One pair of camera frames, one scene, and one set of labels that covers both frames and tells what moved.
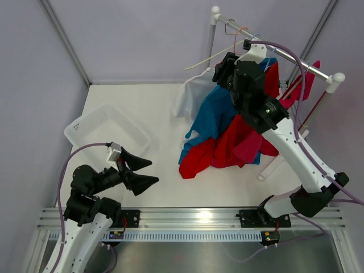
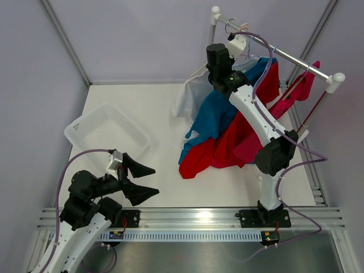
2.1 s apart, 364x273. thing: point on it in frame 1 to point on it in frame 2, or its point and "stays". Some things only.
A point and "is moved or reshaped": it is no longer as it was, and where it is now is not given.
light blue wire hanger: x=255 y=35 is moved or reshaped
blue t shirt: x=213 y=115 stays
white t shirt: x=190 y=96 stays
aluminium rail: x=52 y=219 stays
